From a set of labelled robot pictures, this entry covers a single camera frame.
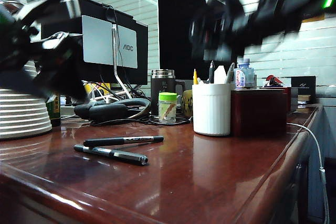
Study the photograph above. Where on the dark red wooden box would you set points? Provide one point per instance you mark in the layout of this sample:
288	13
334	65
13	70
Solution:
258	113

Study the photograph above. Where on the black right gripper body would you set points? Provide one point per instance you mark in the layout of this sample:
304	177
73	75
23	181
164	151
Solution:
218	37

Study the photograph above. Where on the grey marker pen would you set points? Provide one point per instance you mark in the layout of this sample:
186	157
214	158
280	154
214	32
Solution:
229	75

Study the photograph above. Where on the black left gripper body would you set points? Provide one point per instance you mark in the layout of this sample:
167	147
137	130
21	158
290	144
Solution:
63	77

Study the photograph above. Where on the purple wall sign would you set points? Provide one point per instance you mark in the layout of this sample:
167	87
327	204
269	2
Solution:
315	19

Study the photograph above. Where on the small white pen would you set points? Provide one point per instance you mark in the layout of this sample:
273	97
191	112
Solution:
200	81

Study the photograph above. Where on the clear water bottle blue cap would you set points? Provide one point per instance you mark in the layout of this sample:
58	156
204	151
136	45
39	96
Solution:
244	77

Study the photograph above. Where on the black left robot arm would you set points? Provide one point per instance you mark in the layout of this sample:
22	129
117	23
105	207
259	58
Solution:
15	45

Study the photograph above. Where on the yellow mug with writing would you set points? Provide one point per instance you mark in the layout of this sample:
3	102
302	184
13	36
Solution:
187	103

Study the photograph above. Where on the dark steel thermos mug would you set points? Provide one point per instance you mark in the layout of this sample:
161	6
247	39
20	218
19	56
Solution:
162	82

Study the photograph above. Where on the black box with logo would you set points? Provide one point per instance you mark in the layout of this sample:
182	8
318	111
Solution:
303	85

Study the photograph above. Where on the black pen silver clip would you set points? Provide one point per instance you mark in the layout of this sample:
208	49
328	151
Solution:
115	153

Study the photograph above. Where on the red black ornament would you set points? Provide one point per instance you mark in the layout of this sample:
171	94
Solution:
273	80

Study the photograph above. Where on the yellow box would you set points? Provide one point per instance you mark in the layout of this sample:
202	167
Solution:
105	85

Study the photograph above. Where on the black AOC monitor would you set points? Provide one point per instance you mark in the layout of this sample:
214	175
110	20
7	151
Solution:
139	51

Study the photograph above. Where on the brown bottle green label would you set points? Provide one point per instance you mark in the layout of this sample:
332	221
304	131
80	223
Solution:
53	111

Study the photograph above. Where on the large black monitor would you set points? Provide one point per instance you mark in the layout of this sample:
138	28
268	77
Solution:
176	24

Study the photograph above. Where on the white ribbed pen holder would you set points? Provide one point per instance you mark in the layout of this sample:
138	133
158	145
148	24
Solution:
212	111

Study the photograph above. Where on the black retractable clear pen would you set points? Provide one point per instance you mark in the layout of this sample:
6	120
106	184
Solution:
211	73

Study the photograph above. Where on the white ribbed thermos jug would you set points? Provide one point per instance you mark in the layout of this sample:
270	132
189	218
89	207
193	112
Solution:
23	113

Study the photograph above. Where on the stack of books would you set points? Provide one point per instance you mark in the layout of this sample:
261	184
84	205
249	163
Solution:
305	99

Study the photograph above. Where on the white power strip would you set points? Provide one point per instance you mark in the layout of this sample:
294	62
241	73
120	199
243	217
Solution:
67	109

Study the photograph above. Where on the clear jar green lid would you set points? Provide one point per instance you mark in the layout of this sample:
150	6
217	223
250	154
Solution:
167	108

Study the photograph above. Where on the black capped pen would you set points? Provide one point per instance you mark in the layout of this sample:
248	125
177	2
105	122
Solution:
105	142

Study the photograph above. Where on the yellow pencil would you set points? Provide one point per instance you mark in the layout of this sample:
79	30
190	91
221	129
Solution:
195	78

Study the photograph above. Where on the white tissue paper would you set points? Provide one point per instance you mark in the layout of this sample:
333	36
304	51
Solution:
220	75

